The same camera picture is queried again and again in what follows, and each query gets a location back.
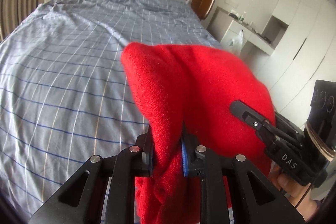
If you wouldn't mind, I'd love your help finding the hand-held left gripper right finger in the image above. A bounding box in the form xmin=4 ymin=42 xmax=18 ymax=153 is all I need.
xmin=181 ymin=130 xmax=306 ymax=224

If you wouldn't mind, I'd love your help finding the clear plastic bag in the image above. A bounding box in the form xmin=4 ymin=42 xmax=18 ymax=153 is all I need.
xmin=226 ymin=29 xmax=244 ymax=52

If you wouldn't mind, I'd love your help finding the red knit sweater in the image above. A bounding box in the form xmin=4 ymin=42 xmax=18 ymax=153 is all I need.
xmin=121 ymin=42 xmax=276 ymax=224

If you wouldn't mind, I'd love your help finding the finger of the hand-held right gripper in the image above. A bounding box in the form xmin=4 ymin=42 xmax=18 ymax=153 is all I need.
xmin=229 ymin=100 xmax=302 ymax=151

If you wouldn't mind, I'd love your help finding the white desk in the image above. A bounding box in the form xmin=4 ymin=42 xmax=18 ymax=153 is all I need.
xmin=207 ymin=7 xmax=279 ymax=56

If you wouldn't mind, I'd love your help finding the white wardrobe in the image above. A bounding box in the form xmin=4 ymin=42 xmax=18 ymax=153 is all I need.
xmin=262 ymin=0 xmax=336 ymax=135

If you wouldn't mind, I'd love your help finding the person's right hand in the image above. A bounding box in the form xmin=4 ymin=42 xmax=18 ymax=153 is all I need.
xmin=270 ymin=161 xmax=319 ymax=214

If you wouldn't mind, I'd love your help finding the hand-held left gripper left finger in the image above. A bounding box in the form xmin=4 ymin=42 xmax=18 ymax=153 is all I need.
xmin=28 ymin=132 xmax=154 ymax=224

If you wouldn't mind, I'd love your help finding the person's right forearm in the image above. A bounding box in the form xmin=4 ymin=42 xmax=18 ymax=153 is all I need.
xmin=302 ymin=199 xmax=334 ymax=223

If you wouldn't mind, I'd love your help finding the blue checked duvet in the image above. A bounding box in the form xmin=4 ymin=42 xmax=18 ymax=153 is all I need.
xmin=0 ymin=0 xmax=223 ymax=222

